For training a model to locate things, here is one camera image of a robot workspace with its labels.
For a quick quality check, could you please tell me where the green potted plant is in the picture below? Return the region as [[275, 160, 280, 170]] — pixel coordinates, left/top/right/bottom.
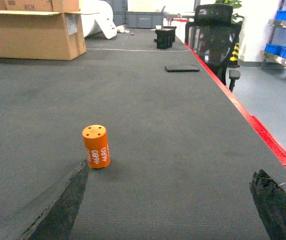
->
[[214, 0, 245, 25]]

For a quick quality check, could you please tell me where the grey plastic crate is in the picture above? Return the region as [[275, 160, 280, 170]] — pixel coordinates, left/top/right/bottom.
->
[[125, 11, 164, 29]]

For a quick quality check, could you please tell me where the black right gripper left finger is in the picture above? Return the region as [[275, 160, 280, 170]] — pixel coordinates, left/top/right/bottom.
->
[[0, 161, 89, 240]]

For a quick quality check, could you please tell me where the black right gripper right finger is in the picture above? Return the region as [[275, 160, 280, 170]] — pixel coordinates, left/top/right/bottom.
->
[[250, 169, 286, 240]]

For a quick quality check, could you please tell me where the black device on table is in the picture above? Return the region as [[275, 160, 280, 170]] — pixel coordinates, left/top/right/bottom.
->
[[154, 26, 177, 50]]

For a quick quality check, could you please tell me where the white foam roll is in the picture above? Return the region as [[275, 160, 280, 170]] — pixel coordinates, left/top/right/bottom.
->
[[80, 0, 117, 40]]

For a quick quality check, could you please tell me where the black office chair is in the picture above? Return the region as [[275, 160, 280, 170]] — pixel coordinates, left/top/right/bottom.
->
[[184, 3, 241, 85]]

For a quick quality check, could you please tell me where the black smartphone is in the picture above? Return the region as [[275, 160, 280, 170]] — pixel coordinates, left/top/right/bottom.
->
[[165, 65, 200, 73]]

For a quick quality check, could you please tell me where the orange cylindrical cap 4680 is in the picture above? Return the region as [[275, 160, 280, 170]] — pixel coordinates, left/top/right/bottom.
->
[[82, 124, 110, 169]]

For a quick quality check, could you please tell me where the large cardboard box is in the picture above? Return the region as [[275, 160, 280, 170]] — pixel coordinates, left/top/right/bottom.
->
[[0, 10, 97, 61]]

